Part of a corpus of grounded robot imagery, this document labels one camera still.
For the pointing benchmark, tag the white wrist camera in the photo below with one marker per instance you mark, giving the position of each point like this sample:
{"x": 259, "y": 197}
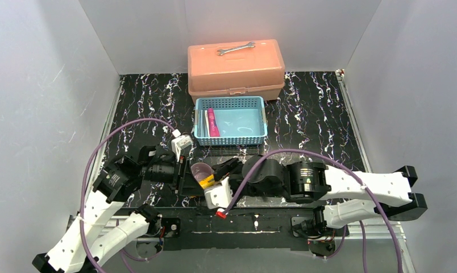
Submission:
{"x": 181, "y": 144}
{"x": 219, "y": 195}

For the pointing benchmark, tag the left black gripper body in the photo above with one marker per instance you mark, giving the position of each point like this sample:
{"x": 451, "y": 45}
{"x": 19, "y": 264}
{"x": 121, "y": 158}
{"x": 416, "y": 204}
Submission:
{"x": 179, "y": 177}

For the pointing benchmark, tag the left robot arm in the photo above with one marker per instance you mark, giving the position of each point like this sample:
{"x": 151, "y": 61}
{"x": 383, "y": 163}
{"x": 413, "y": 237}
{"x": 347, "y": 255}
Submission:
{"x": 83, "y": 248}

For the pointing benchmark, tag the purple ceramic mug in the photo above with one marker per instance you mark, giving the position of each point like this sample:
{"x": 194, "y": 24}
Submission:
{"x": 201, "y": 171}

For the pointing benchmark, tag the salmon plastic toolbox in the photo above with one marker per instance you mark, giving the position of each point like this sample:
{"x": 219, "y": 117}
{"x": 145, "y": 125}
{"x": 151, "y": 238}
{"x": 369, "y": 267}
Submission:
{"x": 258, "y": 71}

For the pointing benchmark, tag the grey toothbrush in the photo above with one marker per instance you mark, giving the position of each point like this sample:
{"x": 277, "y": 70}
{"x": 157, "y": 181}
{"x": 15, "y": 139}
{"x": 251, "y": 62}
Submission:
{"x": 202, "y": 127}

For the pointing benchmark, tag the white toothbrush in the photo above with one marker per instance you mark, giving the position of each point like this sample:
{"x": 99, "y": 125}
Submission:
{"x": 207, "y": 124}

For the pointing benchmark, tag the light blue plastic basket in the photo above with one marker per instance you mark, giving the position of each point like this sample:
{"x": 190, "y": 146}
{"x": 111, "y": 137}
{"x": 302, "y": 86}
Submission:
{"x": 241, "y": 120}

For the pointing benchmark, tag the pink toothpaste tube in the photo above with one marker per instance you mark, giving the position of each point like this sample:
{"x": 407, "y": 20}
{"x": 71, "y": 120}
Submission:
{"x": 213, "y": 125}

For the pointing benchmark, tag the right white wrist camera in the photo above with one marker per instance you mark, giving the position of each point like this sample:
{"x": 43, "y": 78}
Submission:
{"x": 219, "y": 195}

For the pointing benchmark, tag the silver open-end wrench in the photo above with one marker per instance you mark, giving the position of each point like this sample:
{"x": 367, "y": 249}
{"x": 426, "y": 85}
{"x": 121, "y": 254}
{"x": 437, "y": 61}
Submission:
{"x": 221, "y": 52}

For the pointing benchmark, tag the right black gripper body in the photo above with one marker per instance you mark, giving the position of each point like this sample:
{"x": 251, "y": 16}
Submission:
{"x": 233, "y": 180}

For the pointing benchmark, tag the brown wooden oval tray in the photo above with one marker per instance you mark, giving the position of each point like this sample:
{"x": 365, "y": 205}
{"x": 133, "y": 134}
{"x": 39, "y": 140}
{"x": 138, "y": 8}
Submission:
{"x": 192, "y": 194}

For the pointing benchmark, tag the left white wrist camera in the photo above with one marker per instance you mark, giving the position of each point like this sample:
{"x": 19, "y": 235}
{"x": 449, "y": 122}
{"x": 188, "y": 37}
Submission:
{"x": 181, "y": 144}

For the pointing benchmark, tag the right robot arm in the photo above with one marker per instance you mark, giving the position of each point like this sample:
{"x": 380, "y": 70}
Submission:
{"x": 368, "y": 195}

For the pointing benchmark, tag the yellow toothpaste tube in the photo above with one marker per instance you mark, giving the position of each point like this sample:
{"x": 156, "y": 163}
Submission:
{"x": 207, "y": 182}

